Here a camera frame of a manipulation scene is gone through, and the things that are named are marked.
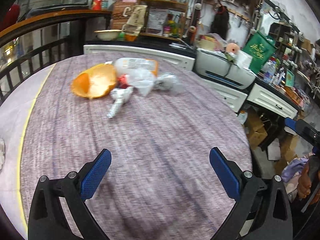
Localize white drawer cabinet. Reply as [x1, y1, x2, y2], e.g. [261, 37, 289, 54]
[83, 44, 196, 72]

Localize translucent packet with orange edge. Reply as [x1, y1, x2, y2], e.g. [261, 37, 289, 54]
[113, 57, 160, 77]

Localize white crumpled wrapper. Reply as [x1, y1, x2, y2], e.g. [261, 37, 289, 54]
[107, 87, 134, 119]

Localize cream basin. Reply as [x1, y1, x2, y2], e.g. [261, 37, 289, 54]
[93, 29, 124, 41]

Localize person's right hand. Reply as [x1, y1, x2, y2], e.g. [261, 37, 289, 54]
[298, 164, 313, 199]

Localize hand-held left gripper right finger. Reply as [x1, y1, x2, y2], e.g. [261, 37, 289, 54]
[209, 147, 293, 240]

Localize clear plastic bag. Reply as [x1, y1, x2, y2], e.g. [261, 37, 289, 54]
[125, 68, 157, 97]

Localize cardboard box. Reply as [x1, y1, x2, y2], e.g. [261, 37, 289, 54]
[246, 109, 268, 151]

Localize white tissue pack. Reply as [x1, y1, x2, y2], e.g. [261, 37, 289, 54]
[236, 50, 253, 68]

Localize white drawer unit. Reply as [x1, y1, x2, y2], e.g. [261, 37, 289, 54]
[200, 76, 299, 120]

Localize green picture frame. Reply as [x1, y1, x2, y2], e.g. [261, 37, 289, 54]
[283, 69, 296, 87]

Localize red vase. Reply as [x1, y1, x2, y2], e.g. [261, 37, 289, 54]
[0, 4, 20, 32]

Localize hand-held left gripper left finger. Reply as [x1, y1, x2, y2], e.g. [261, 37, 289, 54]
[28, 148, 112, 240]

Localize small red wrapper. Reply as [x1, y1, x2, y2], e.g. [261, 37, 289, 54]
[117, 74, 129, 89]

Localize green tote bag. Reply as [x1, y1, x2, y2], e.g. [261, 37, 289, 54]
[243, 30, 277, 75]

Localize crumpled clear wrap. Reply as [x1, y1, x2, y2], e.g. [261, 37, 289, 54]
[153, 72, 183, 95]

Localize wooden shelf rack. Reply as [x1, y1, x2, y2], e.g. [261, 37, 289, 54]
[138, 0, 188, 41]

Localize wooden railing counter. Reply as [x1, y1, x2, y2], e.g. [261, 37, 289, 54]
[0, 9, 112, 98]

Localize crumpled white tissue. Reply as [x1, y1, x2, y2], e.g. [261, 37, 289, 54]
[0, 138, 6, 171]

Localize clear water bottle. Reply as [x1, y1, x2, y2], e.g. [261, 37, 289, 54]
[263, 60, 276, 82]

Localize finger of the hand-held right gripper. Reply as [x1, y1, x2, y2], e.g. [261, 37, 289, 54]
[285, 117, 320, 145]

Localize beige cloth bag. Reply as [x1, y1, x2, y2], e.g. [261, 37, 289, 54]
[123, 5, 148, 35]

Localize pink round sponge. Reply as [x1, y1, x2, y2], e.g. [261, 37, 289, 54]
[226, 42, 239, 55]

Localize orange peel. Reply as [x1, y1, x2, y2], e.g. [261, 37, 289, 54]
[70, 63, 118, 100]

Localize white printer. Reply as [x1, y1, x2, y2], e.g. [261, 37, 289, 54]
[195, 47, 256, 90]

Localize black hair bundle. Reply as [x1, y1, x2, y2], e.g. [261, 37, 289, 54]
[210, 10, 230, 40]

